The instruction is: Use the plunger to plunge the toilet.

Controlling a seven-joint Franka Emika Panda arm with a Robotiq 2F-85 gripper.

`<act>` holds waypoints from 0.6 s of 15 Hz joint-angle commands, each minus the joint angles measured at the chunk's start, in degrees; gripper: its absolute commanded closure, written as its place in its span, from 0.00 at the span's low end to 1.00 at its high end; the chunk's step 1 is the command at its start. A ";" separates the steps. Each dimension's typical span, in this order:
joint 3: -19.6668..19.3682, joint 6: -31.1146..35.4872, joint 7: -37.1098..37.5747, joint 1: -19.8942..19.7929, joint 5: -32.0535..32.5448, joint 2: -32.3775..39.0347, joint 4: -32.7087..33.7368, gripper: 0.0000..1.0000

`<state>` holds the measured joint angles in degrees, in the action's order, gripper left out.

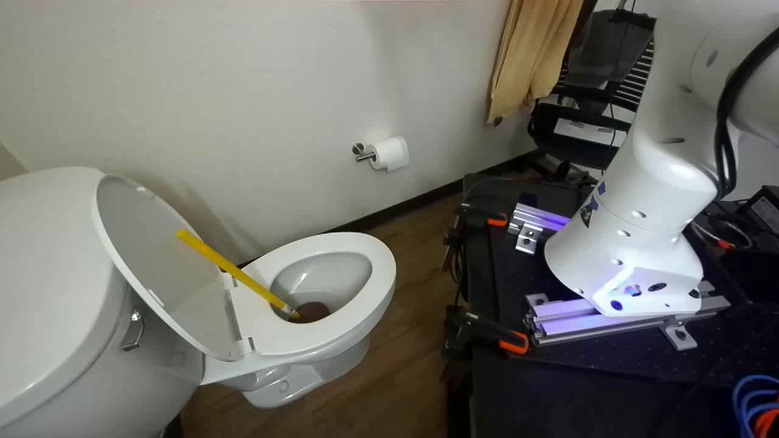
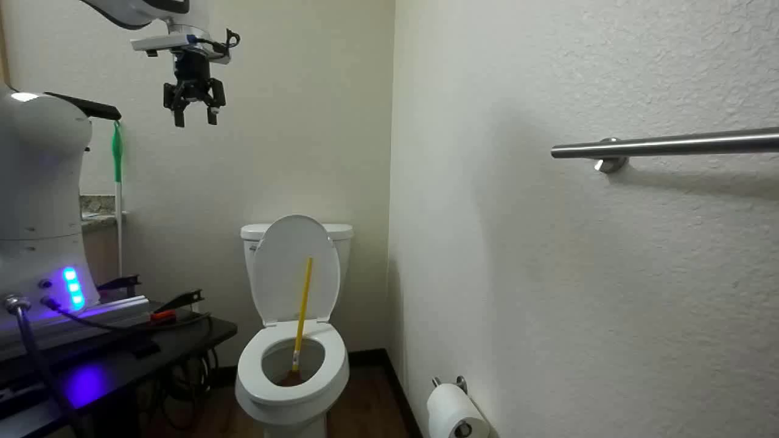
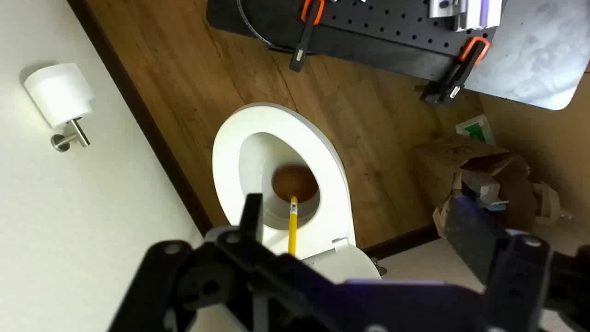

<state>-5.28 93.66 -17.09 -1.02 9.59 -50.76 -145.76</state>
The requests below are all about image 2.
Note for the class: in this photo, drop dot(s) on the granite countertop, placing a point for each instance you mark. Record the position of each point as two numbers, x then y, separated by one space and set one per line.
98 208

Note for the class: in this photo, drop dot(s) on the yellow toilet brush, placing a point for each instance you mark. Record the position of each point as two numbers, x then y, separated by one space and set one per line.
302 312

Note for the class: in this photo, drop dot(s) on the white toilet lid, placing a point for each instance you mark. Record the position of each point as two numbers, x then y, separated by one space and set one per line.
280 267

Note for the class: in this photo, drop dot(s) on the black orange bar clamp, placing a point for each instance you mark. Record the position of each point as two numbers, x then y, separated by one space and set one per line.
173 306
120 282

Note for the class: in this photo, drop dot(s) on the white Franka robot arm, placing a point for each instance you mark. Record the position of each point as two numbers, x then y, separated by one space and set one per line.
40 185

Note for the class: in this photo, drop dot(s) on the white toilet bowl and tank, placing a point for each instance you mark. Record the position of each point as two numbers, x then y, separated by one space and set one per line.
294 415

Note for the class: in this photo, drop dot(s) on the black flat bar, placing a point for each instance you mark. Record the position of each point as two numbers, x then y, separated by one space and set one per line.
88 104

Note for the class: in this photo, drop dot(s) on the aluminium mounting rail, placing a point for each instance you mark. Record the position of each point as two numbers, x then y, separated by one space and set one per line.
106 306

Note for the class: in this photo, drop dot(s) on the white round plate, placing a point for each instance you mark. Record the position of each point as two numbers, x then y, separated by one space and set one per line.
335 365

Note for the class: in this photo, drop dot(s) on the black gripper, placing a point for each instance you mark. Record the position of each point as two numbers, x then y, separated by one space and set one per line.
194 80

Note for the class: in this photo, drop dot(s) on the white toilet paper roll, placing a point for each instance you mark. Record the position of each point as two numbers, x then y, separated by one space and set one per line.
443 410

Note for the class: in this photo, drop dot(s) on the steel wall grab bar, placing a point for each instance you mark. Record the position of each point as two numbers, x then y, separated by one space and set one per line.
673 145

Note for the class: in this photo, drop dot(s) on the black robot table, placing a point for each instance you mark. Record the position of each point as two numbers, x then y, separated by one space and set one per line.
161 343

